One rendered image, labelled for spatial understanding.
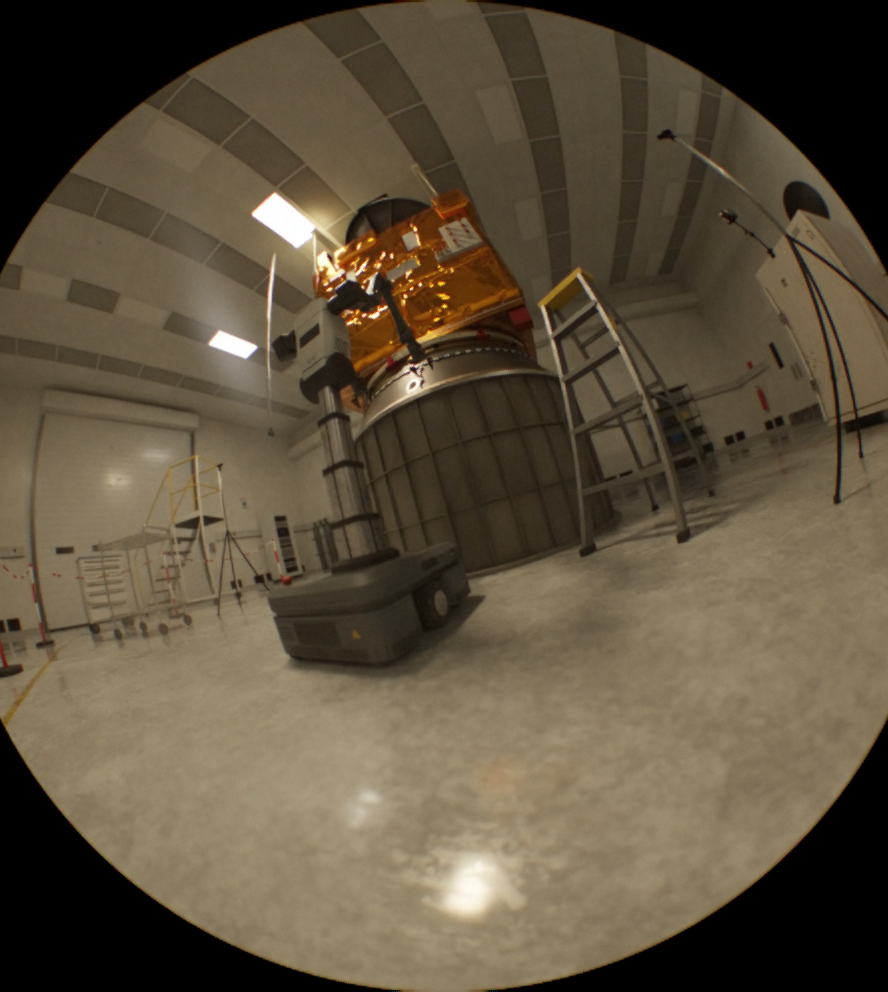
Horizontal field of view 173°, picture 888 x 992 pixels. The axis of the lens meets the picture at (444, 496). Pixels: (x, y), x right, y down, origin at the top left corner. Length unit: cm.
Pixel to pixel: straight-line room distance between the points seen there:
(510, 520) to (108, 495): 816
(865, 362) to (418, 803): 302
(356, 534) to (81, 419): 855
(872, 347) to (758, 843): 271
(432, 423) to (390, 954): 195
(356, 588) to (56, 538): 777
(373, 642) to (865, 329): 319
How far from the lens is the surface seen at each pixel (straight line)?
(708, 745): 41
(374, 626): 75
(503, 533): 171
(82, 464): 855
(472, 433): 178
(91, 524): 815
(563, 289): 202
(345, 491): 107
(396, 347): 259
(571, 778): 39
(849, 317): 288
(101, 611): 482
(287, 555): 910
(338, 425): 116
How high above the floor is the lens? 32
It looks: 6 degrees up
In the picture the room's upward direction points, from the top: 16 degrees counter-clockwise
